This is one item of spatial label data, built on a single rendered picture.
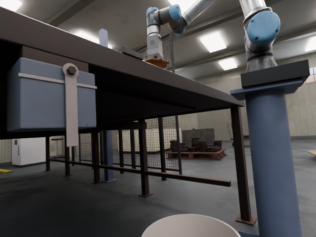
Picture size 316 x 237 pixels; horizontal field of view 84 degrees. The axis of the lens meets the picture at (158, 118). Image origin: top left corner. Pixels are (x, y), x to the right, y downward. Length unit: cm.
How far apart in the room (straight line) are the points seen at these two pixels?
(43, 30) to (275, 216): 104
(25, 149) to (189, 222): 537
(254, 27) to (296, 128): 954
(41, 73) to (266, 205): 97
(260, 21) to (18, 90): 84
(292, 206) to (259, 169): 19
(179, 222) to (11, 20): 75
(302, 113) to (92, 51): 1015
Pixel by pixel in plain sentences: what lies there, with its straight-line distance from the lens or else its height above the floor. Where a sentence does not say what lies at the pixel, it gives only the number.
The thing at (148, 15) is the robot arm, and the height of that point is 133.
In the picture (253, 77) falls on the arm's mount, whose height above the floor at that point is 90.
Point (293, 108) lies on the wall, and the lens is 1035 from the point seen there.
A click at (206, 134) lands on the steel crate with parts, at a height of 51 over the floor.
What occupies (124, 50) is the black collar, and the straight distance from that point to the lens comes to 52.
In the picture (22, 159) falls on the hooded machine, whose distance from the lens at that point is 584.
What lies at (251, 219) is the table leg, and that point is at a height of 1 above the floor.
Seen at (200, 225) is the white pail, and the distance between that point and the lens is 79.
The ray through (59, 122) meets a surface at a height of 72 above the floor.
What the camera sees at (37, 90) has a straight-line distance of 37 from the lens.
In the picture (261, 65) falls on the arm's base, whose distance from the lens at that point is 99.
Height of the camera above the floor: 69
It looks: 4 degrees up
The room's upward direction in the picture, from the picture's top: 4 degrees counter-clockwise
